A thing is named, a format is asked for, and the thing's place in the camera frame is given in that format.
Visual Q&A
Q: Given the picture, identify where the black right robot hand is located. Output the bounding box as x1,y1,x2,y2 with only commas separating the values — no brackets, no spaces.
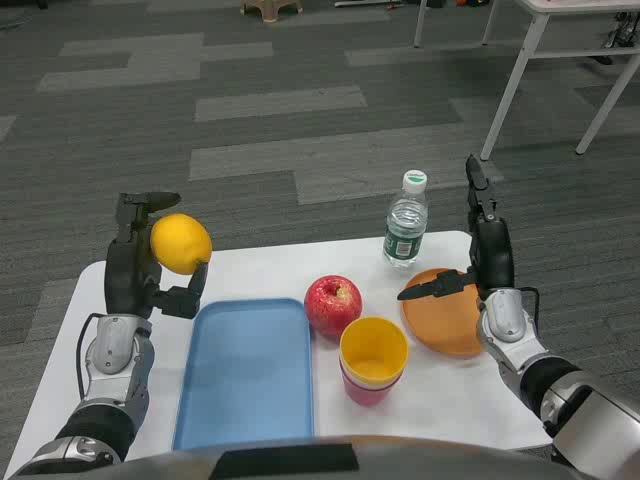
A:
396,153,516,302

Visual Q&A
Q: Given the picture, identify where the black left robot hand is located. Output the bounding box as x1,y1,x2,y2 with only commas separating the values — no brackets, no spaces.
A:
104,191,210,321

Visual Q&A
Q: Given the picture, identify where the yellow lemon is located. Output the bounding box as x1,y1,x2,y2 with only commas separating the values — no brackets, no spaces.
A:
149,213,214,276

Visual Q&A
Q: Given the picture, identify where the orange round plate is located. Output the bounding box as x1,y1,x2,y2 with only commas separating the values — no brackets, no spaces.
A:
402,267,486,359

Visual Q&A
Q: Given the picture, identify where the blue rectangular plate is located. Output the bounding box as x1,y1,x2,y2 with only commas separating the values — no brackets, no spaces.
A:
172,297,316,452

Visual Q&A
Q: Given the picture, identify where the clear plastic water bottle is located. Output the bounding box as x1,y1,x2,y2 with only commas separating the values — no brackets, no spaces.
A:
382,169,430,269

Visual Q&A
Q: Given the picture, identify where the yellow plastic cup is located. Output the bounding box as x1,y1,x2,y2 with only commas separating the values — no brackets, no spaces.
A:
339,316,411,385

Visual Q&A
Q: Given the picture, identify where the red apple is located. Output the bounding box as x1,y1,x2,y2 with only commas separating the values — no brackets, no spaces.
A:
303,274,364,341

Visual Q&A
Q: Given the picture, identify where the white plastic cup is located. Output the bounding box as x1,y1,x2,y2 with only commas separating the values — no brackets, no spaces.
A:
340,363,404,392

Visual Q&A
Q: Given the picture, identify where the pink plastic cup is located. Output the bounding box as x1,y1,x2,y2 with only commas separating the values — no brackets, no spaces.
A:
341,370,401,407

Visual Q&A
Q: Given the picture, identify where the silver robot chest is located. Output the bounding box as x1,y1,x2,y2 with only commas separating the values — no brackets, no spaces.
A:
107,433,589,480

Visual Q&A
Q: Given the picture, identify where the beige plastic stool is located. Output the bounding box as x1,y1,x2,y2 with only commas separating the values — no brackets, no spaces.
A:
239,0,304,25

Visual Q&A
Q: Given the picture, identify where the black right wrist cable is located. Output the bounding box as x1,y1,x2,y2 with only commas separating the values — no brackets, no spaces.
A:
514,286,542,331

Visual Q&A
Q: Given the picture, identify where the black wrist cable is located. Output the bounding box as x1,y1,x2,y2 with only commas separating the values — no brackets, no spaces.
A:
75,312,107,402
514,286,542,331

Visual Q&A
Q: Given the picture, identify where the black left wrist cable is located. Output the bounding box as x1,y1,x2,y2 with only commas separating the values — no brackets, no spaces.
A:
75,312,107,402

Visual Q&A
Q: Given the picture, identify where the white metal table frame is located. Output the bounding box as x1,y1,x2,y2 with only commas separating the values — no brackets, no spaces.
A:
412,0,640,162

